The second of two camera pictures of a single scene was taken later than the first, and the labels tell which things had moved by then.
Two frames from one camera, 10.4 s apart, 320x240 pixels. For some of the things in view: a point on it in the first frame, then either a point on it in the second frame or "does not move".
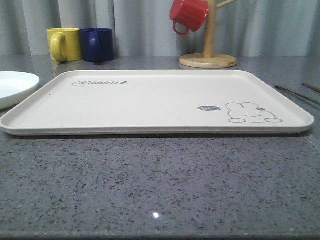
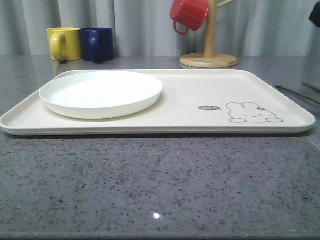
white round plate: [13, 84] to [100, 94]
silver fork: [297, 94] does not move
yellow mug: [65, 44] does not move
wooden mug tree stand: [209, 59] does not move
